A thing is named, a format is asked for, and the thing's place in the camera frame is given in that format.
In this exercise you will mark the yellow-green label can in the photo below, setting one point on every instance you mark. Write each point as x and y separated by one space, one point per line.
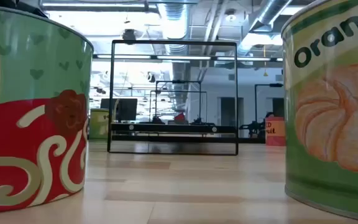
99 124

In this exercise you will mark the red mixed fruit can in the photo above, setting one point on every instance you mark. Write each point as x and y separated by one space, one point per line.
274 135

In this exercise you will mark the green red spaghetti print can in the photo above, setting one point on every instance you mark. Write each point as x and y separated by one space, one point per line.
26 124

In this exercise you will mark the black background robot arm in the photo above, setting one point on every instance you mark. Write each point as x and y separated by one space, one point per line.
255 127

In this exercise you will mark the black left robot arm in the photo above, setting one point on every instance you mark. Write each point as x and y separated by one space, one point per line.
11 3

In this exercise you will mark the red background object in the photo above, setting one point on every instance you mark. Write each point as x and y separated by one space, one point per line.
180 117

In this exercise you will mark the black computer monitor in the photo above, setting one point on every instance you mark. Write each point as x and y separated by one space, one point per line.
126 109

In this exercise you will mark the yellow hanging ceiling marker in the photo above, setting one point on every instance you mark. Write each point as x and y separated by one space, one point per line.
265 74

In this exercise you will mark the green Orange label can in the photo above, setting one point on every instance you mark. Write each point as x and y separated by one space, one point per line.
331 124

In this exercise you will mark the black background rig frame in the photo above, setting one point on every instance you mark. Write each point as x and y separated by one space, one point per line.
269 85
179 81

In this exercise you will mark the black aluminium table frame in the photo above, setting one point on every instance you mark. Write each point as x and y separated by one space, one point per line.
250 140

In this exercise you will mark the black ceiling camera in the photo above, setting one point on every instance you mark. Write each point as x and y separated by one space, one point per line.
129 35

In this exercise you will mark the silver ceiling duct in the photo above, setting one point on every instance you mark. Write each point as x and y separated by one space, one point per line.
173 18
269 12

